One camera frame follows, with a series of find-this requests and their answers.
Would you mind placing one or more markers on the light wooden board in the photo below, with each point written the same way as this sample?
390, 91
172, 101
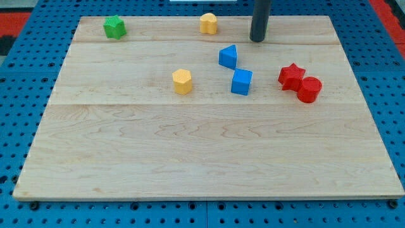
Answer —
114, 129

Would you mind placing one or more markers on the yellow hexagon block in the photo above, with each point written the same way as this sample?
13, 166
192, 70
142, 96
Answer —
182, 81

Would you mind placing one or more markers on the red star block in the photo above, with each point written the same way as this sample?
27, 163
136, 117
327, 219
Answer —
291, 76

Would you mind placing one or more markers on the blue cube block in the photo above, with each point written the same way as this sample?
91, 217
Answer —
241, 81

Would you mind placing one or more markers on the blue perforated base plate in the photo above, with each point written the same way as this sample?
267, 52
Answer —
372, 39

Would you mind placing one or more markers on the blue triangle block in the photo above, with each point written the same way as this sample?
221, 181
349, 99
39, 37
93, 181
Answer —
227, 57

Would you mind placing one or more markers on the red cylinder block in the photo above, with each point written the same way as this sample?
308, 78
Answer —
309, 89

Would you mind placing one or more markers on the yellow heart block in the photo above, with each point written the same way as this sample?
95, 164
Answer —
208, 24

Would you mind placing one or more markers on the green star block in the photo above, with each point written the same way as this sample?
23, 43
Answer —
114, 27

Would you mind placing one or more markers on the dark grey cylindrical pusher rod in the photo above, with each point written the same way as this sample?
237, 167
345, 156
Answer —
260, 18

